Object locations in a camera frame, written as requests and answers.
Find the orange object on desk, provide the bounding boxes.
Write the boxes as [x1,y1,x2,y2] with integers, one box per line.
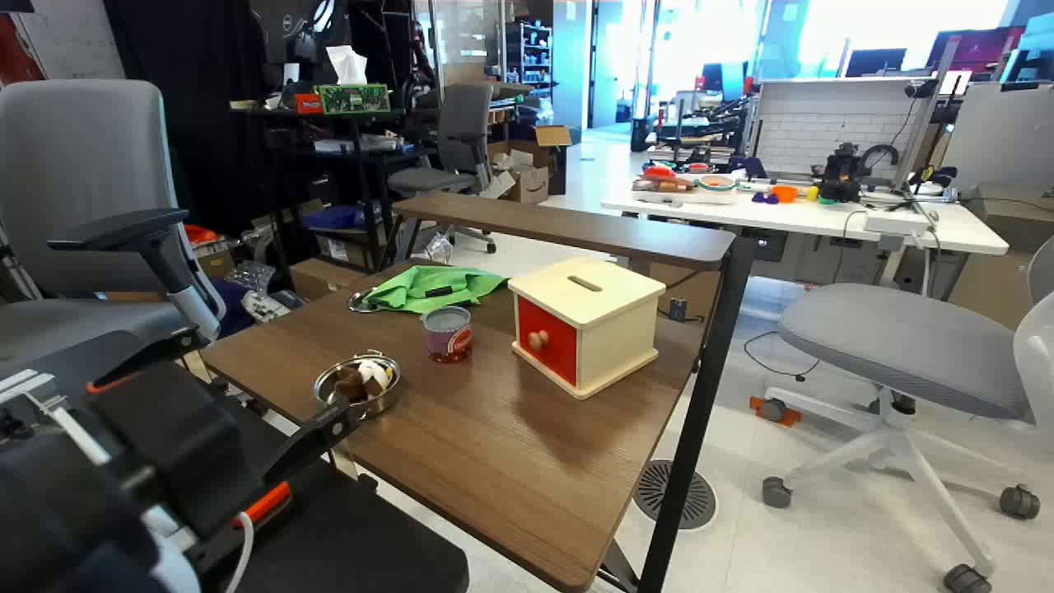
[640,160,696,195]

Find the small metal pot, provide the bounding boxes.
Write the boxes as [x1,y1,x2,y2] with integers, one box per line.
[309,346,405,422]

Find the brown raised table shelf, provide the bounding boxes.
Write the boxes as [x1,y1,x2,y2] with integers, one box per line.
[391,191,737,267]

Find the white desk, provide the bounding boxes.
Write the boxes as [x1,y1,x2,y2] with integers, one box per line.
[539,175,1013,301]

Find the grey office chair with armrest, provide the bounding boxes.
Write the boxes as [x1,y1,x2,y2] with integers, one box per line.
[0,77,230,405]

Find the blue plastic bin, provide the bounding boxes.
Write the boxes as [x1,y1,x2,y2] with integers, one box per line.
[302,204,371,241]

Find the purple screen monitor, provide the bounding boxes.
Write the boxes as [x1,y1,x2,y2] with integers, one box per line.
[927,28,1023,81]

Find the black device on desk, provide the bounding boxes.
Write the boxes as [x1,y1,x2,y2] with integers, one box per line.
[818,140,869,204]

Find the dark grey office chair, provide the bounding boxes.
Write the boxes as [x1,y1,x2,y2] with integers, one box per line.
[385,78,500,258]

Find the tin can with purple label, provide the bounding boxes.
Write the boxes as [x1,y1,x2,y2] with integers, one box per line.
[421,304,479,366]

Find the grey armless swivel chair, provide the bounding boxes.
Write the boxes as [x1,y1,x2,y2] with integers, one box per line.
[759,280,1044,593]

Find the blue screen monitor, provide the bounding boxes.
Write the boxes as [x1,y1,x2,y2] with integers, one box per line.
[999,42,1054,91]

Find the dark screen monitor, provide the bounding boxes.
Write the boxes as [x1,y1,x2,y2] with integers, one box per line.
[840,42,908,78]

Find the black perforated mounting platform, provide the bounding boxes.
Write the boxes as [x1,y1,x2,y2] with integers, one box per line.
[87,360,470,593]

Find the green cloth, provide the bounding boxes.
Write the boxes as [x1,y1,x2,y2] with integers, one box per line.
[352,259,509,324]

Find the green tissue box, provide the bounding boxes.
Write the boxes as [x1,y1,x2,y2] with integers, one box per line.
[316,42,395,118]

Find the grey desk partition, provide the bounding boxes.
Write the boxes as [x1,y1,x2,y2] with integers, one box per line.
[941,78,1054,202]

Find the brown and white toy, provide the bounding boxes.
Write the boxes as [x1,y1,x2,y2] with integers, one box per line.
[332,357,395,405]

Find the white pegboard panel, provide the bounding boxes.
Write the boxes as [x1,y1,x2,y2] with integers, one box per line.
[748,77,934,186]

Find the round floor cover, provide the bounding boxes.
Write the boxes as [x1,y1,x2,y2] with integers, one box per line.
[631,459,717,533]

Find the black metal table leg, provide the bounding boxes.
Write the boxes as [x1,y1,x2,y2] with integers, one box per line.
[640,232,765,593]

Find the light grey chair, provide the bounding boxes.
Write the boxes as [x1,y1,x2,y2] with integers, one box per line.
[1011,235,1054,440]

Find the wooden box with red drawer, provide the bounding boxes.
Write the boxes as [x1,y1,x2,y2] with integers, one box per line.
[507,258,669,401]

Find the white cable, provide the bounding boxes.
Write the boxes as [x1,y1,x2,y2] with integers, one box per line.
[225,507,256,593]

